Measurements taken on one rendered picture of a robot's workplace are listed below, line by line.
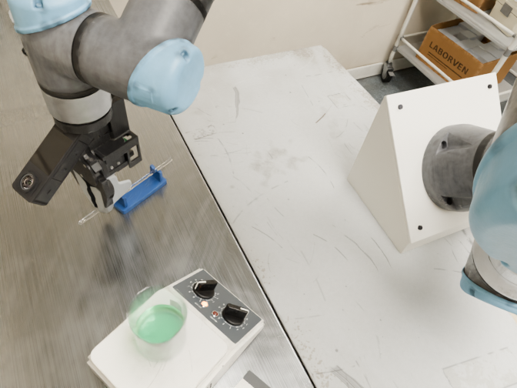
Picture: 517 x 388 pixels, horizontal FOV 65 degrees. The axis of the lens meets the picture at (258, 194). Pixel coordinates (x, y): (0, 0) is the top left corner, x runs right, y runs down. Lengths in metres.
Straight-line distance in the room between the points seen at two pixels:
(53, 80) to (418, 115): 0.54
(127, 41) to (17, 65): 0.68
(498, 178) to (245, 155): 0.66
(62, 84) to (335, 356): 0.50
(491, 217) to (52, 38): 0.40
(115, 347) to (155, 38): 0.35
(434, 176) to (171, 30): 0.48
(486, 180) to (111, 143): 0.49
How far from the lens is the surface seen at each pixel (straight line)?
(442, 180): 0.72
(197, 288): 0.58
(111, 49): 0.43
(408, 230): 0.73
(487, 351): 0.76
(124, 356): 0.53
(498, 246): 0.23
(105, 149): 0.59
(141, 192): 0.74
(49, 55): 0.47
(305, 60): 1.12
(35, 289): 0.70
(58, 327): 0.66
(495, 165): 0.21
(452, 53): 2.56
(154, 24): 0.43
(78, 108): 0.52
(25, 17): 0.47
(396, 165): 0.71
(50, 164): 0.57
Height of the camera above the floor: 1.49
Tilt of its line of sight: 51 degrees down
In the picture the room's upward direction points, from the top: 11 degrees clockwise
